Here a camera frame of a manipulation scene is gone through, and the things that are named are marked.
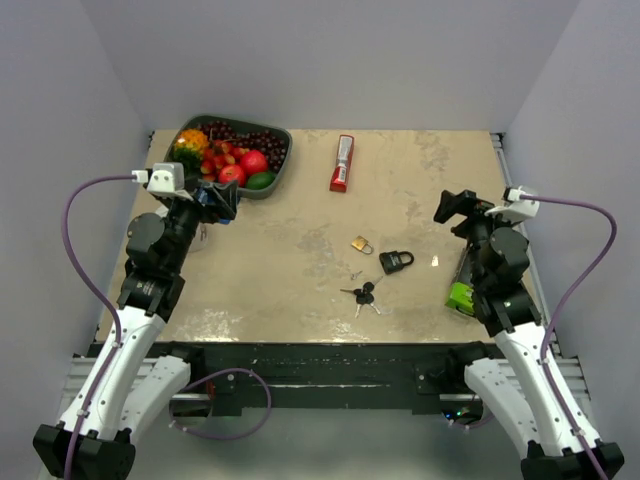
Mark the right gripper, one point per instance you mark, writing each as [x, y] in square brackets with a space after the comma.
[465, 203]

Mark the black base frame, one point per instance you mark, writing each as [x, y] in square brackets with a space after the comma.
[422, 378]

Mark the black padlock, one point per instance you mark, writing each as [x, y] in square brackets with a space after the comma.
[395, 261]

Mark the green fruit tray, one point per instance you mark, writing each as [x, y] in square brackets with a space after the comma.
[212, 163]

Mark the black key bunch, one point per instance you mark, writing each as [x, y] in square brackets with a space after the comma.
[364, 296]

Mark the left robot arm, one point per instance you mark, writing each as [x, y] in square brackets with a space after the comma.
[96, 437]

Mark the red toothpaste box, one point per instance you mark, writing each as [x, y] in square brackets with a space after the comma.
[344, 155]

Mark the white tissue roll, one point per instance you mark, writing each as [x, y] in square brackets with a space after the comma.
[200, 240]

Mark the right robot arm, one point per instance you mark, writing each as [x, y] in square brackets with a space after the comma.
[552, 434]

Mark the orange pineapple toy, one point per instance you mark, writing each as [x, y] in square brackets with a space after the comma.
[189, 147]

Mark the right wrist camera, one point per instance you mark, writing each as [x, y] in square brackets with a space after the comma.
[519, 204]

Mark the red apple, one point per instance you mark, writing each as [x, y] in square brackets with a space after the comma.
[232, 173]
[253, 162]

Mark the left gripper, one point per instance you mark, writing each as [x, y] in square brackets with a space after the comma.
[223, 198]

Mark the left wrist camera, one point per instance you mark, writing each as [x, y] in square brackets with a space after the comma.
[163, 179]

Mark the green avocado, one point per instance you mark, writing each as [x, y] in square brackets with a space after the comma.
[260, 181]

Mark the dark grape bunch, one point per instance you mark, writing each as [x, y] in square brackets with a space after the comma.
[233, 138]

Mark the small brass padlock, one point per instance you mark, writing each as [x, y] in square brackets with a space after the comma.
[362, 245]

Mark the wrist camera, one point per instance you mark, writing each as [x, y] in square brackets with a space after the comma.
[519, 204]
[163, 179]

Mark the green black box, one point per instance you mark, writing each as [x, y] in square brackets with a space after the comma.
[459, 297]

